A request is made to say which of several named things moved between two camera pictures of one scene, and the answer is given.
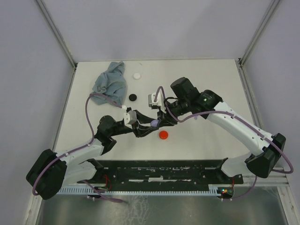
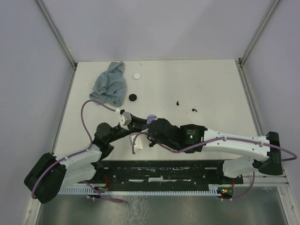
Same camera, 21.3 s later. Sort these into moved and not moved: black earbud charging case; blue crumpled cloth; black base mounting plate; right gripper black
Moved: right gripper black
Not moved: blue crumpled cloth; black earbud charging case; black base mounting plate
